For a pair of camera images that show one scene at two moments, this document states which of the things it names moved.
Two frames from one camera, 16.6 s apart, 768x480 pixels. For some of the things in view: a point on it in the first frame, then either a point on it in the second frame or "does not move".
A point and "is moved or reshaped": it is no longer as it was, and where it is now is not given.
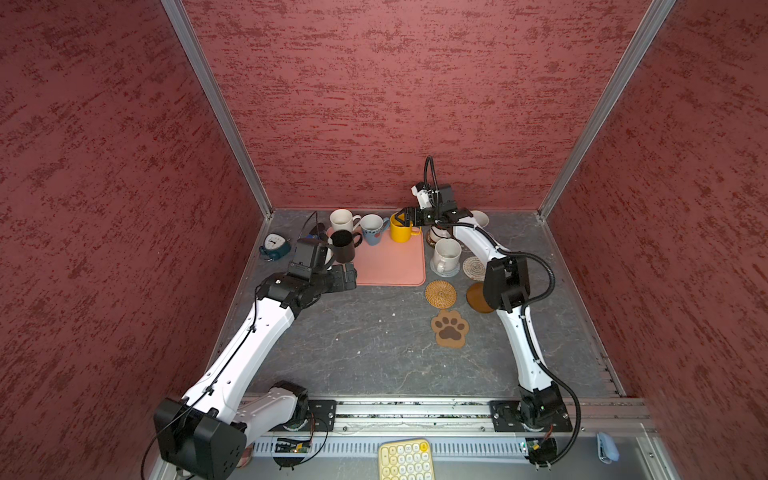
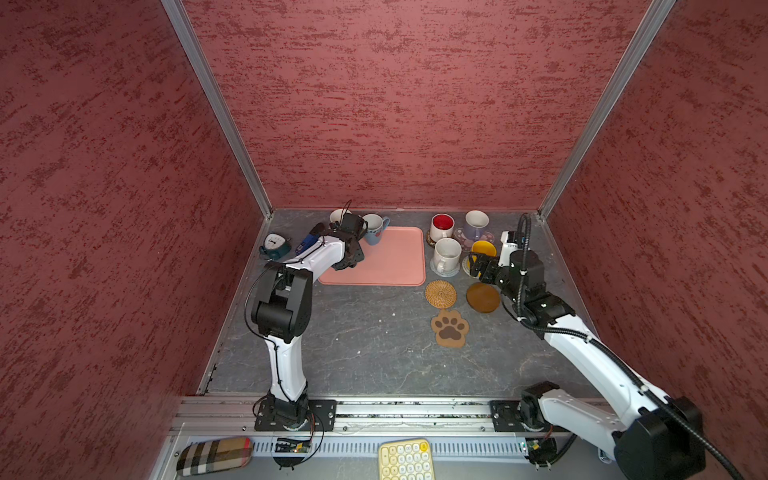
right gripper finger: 410,214 to 483,266
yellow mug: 400,233 is moved or reshaped
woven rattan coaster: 440,294 does not move
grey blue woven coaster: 444,273 does not move
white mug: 447,254 does not move
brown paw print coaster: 450,328 does not move
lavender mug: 481,218 does not move
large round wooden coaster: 476,298 does not move
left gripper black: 338,283 to 357,256
